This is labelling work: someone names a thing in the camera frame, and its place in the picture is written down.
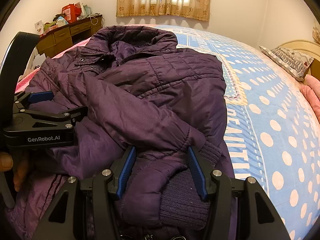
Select purple quilted jacket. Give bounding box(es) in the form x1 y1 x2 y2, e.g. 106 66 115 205
5 26 234 239

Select person's left hand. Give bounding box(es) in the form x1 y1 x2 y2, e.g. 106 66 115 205
1 152 29 192

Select brown wooden desk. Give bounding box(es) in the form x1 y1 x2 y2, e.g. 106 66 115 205
36 14 103 58

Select white card on desk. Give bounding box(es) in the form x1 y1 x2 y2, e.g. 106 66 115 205
34 20 44 35

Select pink and blue bedspread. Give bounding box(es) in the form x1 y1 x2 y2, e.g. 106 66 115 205
15 24 320 240

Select red box on desk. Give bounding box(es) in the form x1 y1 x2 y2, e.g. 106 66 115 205
61 3 81 23

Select folded pink blanket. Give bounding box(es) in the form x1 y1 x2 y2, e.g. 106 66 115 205
299 74 320 121

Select grey patterned pillow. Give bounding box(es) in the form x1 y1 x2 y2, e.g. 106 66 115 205
259 46 315 81

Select cream wooden headboard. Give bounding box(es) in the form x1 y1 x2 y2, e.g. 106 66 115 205
280 40 320 80

